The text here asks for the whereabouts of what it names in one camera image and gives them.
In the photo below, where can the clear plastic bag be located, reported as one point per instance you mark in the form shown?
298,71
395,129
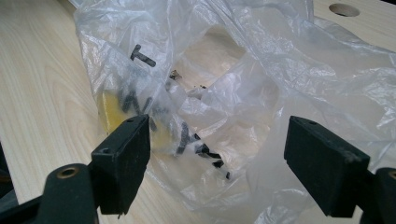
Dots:
280,77

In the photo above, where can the yellow rounded soft item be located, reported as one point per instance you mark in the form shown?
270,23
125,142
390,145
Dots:
112,112

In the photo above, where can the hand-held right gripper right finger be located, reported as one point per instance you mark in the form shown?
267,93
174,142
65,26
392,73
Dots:
327,165

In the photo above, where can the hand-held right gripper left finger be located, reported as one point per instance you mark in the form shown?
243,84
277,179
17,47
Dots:
123,165

